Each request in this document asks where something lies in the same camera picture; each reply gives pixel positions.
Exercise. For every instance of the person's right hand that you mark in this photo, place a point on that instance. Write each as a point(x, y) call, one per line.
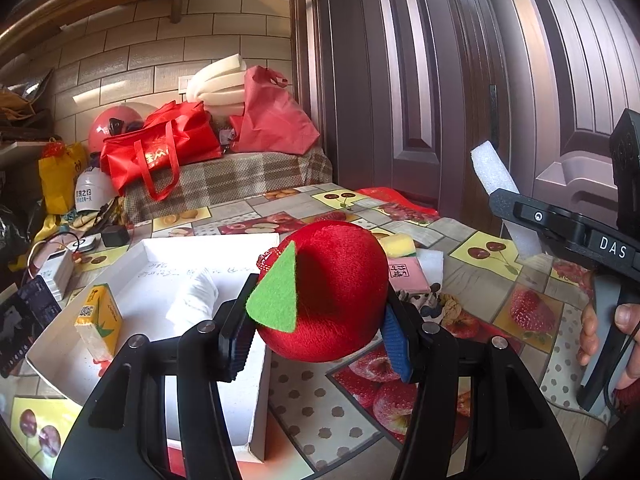
point(629, 317)

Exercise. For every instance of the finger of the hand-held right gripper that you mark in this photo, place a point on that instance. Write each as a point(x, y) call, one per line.
point(530, 215)

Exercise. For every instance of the white rolled cloth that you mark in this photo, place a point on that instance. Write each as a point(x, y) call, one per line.
point(195, 295)

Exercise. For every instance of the yellow sponge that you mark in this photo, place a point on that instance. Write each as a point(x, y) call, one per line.
point(397, 247)

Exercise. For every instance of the white helmet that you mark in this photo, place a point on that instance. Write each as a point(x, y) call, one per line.
point(92, 187)

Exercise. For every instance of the red tote bag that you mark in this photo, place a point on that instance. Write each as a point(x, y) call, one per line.
point(165, 145)

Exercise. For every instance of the black plastic bag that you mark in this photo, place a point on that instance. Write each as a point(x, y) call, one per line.
point(12, 232)

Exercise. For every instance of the yellow juice carton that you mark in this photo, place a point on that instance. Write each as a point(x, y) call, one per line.
point(100, 320)

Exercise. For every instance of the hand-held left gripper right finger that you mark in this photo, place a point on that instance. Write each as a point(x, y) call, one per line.
point(397, 350)

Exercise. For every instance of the white cardboard box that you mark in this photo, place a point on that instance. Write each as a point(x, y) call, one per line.
point(150, 270)

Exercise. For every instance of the black charger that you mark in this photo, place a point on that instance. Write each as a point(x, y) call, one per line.
point(116, 236)

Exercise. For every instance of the red non-woven bag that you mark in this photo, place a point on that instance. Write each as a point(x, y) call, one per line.
point(270, 115)

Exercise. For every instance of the pink helmet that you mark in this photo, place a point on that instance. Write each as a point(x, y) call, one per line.
point(107, 127)

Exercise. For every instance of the pink tissue packet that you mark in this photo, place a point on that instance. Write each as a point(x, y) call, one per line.
point(407, 275)

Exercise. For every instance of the stack of white foam pads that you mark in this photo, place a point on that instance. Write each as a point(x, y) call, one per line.
point(220, 80)

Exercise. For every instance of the plaid cloth cover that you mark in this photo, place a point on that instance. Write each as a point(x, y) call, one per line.
point(240, 170)

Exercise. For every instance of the white power bank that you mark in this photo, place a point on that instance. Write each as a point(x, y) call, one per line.
point(55, 272)

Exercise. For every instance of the white foam block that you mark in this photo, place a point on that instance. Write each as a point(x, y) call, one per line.
point(492, 170)
point(432, 265)

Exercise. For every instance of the yellow shopping bag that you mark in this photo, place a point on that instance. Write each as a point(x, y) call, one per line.
point(57, 180)

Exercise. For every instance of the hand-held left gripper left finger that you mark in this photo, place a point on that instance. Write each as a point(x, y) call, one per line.
point(240, 342)

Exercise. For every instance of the black phone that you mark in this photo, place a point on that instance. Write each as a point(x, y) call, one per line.
point(25, 320)

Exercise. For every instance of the fruit print tablecloth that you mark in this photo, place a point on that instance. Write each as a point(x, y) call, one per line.
point(325, 410)

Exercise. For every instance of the red plush apple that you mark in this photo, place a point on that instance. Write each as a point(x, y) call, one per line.
point(340, 280)

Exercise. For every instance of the red knot ornament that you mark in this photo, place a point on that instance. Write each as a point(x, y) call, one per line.
point(54, 150)

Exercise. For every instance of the cluttered storage shelf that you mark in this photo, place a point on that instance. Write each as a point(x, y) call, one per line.
point(25, 115)

